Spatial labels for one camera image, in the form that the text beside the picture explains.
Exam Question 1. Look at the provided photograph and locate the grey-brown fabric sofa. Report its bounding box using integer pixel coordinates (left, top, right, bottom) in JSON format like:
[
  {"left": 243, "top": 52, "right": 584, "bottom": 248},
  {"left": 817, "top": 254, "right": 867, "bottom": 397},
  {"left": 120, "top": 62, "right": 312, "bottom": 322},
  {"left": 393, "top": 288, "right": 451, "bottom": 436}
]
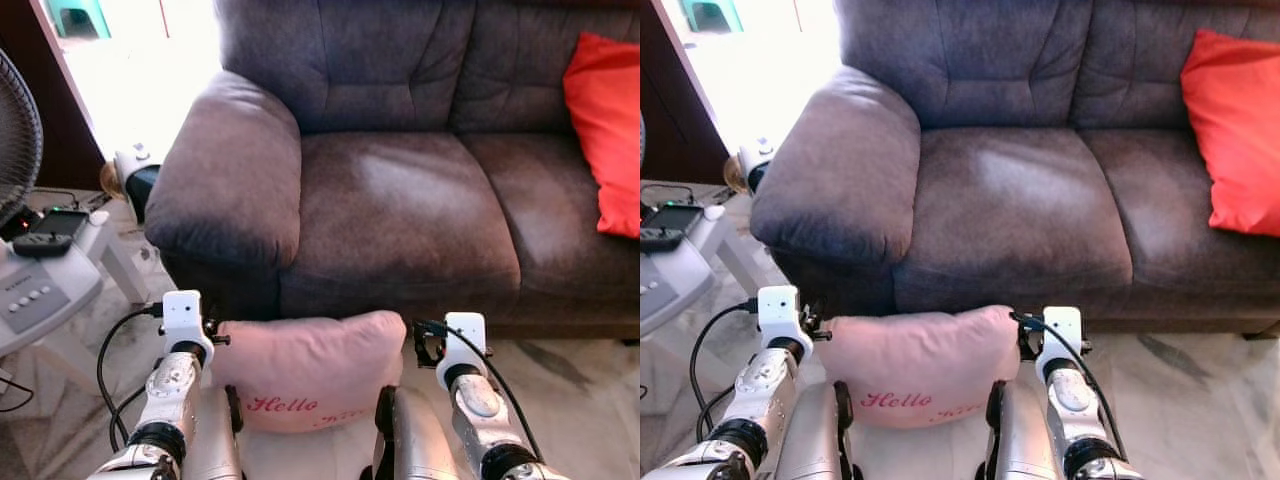
[
  {"left": 750, "top": 0, "right": 1280, "bottom": 337},
  {"left": 145, "top": 0, "right": 641, "bottom": 341}
]

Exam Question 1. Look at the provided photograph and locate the white floor appliance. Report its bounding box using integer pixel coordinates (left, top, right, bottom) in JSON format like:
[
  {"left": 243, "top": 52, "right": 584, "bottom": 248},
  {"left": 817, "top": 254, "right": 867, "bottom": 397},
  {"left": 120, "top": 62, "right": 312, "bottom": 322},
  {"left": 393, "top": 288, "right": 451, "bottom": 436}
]
[
  {"left": 736, "top": 137, "right": 780, "bottom": 194},
  {"left": 112, "top": 142, "right": 162, "bottom": 224}
]

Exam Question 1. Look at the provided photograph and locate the red pillow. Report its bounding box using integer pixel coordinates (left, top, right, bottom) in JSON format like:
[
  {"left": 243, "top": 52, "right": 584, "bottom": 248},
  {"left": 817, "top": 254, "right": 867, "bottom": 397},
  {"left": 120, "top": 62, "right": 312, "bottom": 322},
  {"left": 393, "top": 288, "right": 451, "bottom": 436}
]
[
  {"left": 562, "top": 32, "right": 641, "bottom": 239},
  {"left": 1180, "top": 28, "right": 1280, "bottom": 238}
]

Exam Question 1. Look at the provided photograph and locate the silver right robot leg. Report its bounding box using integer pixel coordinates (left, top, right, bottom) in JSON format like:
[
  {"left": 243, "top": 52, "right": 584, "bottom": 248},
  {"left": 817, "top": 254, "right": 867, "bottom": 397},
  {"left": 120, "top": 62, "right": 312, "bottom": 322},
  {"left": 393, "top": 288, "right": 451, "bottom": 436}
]
[
  {"left": 372, "top": 385, "right": 463, "bottom": 480},
  {"left": 984, "top": 380, "right": 1067, "bottom": 480}
]

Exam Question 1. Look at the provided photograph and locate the small white table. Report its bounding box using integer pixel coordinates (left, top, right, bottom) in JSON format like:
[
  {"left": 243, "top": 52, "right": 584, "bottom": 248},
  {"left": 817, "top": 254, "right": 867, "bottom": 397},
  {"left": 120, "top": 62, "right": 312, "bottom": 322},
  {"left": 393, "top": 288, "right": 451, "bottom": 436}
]
[
  {"left": 55, "top": 208, "right": 153, "bottom": 307},
  {"left": 690, "top": 205, "right": 772, "bottom": 297}
]

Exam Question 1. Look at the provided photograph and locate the black handheld game console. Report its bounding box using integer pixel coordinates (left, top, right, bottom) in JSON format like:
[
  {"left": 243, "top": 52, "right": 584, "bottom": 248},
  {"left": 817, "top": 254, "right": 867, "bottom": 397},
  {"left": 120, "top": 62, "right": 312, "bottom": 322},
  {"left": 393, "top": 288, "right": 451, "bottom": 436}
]
[
  {"left": 11, "top": 208, "right": 91, "bottom": 260},
  {"left": 640, "top": 203, "right": 707, "bottom": 254}
]

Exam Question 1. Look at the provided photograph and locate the dark brown wooden door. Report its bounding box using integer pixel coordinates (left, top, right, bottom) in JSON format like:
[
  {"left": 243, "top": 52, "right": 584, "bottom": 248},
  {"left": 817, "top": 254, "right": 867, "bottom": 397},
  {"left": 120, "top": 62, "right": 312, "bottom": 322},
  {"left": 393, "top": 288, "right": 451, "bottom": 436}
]
[
  {"left": 0, "top": 0, "right": 107, "bottom": 191},
  {"left": 640, "top": 0, "right": 732, "bottom": 187}
]

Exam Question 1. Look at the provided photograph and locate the teal plastic stool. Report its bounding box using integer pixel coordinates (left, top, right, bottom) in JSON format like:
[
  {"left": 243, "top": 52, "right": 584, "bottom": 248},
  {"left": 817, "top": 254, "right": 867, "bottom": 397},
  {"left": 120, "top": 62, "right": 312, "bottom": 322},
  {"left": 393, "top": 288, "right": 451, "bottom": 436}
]
[
  {"left": 682, "top": 0, "right": 745, "bottom": 35},
  {"left": 45, "top": 0, "right": 112, "bottom": 41}
]

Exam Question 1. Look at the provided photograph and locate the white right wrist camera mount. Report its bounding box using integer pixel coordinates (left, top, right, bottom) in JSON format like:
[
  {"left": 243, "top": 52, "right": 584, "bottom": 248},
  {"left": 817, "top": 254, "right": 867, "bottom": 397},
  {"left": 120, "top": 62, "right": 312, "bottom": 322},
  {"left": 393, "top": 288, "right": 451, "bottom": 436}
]
[
  {"left": 438, "top": 312, "right": 488, "bottom": 387},
  {"left": 1034, "top": 306, "right": 1084, "bottom": 381}
]

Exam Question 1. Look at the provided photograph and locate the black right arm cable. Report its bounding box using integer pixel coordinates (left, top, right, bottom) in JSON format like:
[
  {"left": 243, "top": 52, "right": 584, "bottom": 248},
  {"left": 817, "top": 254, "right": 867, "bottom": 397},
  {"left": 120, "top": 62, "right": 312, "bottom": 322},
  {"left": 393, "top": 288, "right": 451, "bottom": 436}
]
[
  {"left": 1011, "top": 312, "right": 1130, "bottom": 459},
  {"left": 414, "top": 319, "right": 544, "bottom": 463}
]

